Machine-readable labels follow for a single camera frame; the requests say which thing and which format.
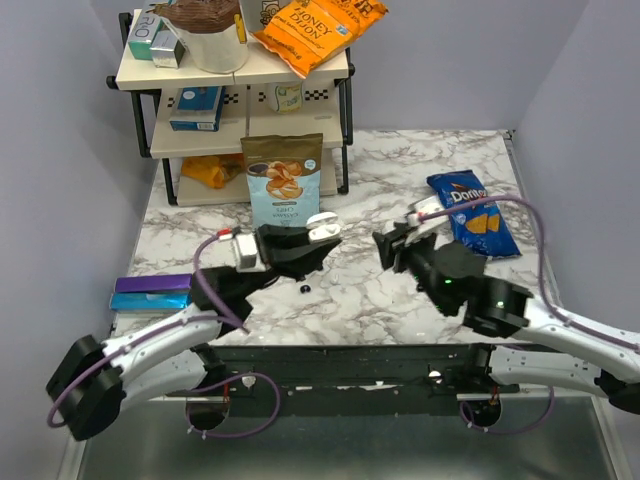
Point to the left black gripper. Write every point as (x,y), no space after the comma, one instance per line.
(288,252)

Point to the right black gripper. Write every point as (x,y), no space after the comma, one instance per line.
(394,241)

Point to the white earbud charging case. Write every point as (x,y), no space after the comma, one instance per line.
(323,226)

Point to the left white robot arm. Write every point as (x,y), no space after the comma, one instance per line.
(97,380)

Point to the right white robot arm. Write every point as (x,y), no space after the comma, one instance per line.
(574,352)

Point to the cassava chips bag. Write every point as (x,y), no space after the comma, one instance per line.
(283,176)

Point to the blue doritos bag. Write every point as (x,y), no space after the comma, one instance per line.
(480,228)

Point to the orange snack bag bottom shelf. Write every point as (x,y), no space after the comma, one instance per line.
(213,171)

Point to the purple box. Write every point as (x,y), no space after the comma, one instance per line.
(153,283)

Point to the white cup on shelf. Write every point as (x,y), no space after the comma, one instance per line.
(285,97)

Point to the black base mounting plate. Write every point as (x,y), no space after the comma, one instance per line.
(337,381)

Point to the black and cream shelf rack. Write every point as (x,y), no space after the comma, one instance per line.
(327,109)

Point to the blue box on shelf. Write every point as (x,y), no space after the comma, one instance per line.
(197,109)

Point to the shiny blue box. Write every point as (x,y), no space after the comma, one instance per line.
(149,302)

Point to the orange honey dijon chip bag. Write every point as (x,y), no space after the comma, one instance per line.
(306,34)

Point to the white and brown paper bag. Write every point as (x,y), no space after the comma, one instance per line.
(212,32)

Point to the silver small box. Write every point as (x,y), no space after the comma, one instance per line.
(166,50)

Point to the white carton top shelf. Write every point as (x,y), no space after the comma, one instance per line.
(258,13)

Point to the teal RO box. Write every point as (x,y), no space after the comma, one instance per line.
(144,30)

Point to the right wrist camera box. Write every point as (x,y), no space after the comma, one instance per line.
(418,210)

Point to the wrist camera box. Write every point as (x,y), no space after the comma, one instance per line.
(245,250)
(418,210)

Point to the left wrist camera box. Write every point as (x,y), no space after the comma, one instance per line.
(245,250)

